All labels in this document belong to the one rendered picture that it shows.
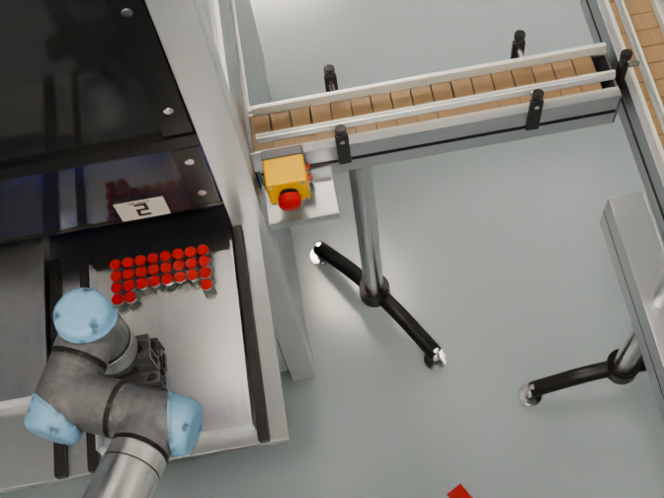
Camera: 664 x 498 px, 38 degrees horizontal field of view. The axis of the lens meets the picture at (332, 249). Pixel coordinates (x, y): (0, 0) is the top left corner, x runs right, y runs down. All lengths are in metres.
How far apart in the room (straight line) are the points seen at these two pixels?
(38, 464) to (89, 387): 0.48
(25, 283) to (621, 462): 1.50
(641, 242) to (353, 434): 0.89
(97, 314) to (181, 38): 0.38
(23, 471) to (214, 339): 0.38
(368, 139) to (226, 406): 0.55
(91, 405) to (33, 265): 0.64
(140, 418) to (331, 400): 1.38
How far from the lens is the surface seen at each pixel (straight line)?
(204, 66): 1.37
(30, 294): 1.84
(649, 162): 1.83
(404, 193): 2.79
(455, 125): 1.80
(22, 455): 1.74
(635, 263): 2.13
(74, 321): 1.28
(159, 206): 1.67
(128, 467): 1.20
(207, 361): 1.69
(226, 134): 1.51
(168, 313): 1.74
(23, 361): 1.79
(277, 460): 2.53
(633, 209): 2.19
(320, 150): 1.78
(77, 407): 1.27
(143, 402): 1.24
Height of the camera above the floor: 2.44
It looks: 64 degrees down
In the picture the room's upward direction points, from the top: 11 degrees counter-clockwise
